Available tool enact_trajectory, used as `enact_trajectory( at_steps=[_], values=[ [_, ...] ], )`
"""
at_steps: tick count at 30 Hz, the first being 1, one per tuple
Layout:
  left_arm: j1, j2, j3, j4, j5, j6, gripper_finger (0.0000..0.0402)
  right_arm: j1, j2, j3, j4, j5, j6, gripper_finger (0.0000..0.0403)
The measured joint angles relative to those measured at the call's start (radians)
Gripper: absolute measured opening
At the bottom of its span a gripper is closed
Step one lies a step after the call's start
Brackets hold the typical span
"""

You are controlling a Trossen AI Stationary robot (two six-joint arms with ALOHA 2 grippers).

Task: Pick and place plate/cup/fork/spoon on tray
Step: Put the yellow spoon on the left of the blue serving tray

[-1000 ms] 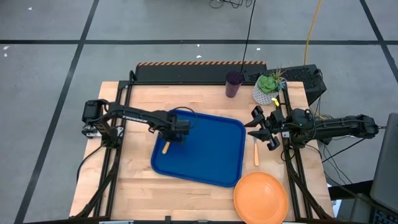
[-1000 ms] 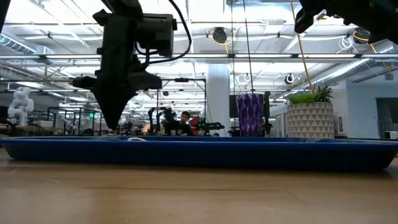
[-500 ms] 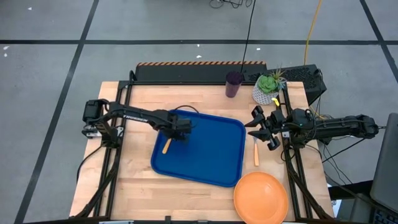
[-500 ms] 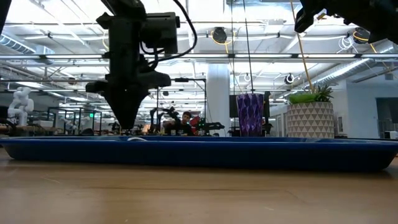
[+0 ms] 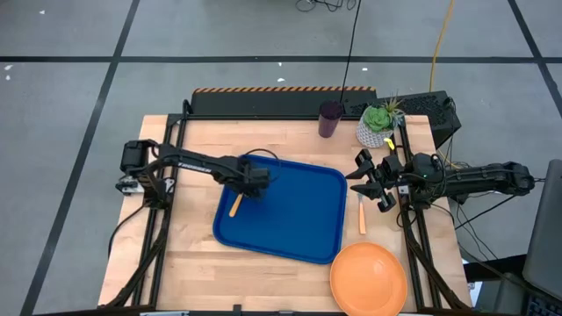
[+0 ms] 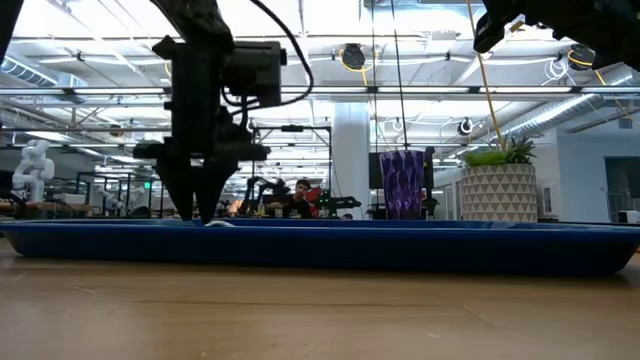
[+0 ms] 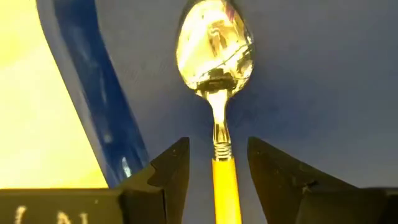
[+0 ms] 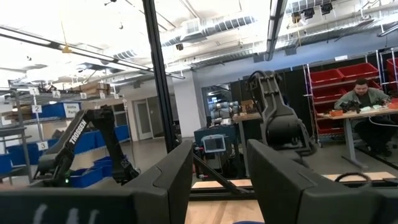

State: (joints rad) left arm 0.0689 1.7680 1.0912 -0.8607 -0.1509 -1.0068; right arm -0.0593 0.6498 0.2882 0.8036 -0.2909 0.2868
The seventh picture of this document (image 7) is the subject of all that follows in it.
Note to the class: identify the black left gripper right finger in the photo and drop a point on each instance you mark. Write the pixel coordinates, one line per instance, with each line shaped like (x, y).
(280, 186)

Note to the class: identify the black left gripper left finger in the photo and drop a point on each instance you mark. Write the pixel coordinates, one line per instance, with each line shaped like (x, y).
(168, 186)

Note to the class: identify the blue plastic tray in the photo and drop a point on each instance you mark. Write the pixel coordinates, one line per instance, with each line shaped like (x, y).
(311, 93)

